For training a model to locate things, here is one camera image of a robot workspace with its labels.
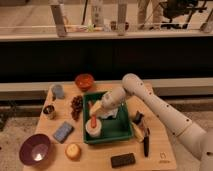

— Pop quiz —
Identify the blue-grey cup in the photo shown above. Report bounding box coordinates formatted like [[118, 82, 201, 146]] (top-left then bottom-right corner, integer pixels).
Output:
[[51, 84, 64, 99]]

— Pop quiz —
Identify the yellow round fruit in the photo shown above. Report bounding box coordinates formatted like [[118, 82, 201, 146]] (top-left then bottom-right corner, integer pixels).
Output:
[[65, 143, 81, 160]]

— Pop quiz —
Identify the orange bowl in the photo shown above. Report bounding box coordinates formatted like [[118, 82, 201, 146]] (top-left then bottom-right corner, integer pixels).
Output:
[[75, 74, 94, 91]]

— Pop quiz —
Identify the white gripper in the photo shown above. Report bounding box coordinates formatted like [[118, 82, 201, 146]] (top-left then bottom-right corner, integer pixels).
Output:
[[89, 87, 127, 116]]

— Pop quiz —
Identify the red pepper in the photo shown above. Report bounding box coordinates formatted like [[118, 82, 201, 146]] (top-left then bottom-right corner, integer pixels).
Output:
[[91, 116, 97, 128]]

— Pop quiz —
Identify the black rectangular block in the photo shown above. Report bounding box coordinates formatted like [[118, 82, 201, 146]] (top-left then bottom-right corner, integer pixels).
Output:
[[111, 153, 136, 168]]

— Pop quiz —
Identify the small metal can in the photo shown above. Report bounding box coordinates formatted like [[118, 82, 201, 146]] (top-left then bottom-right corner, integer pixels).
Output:
[[43, 105, 56, 120]]

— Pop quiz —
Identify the yellow banana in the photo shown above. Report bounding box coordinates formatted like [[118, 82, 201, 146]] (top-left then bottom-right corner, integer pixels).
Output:
[[132, 123, 144, 142]]

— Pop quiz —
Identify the bunch of dark grapes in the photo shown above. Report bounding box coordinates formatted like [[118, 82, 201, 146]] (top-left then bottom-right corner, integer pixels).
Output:
[[71, 95, 83, 121]]

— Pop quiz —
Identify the blue sponge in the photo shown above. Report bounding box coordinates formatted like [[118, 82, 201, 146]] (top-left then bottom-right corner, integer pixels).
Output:
[[53, 122, 74, 143]]

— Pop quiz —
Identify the green plastic tray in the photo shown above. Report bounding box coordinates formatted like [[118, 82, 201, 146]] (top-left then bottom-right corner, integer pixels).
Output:
[[83, 92, 133, 144]]

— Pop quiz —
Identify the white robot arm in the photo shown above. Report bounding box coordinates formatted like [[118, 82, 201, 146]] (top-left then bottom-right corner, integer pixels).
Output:
[[90, 73, 213, 171]]

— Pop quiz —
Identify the purple bowl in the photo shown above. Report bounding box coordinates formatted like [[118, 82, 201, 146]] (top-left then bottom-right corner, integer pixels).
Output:
[[19, 134, 51, 166]]

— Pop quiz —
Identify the black office chair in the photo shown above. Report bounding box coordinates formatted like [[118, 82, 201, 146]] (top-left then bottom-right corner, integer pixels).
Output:
[[159, 0, 207, 29]]

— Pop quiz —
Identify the black-handled knife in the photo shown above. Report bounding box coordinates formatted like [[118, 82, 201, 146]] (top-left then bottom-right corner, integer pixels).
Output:
[[143, 128, 150, 157]]

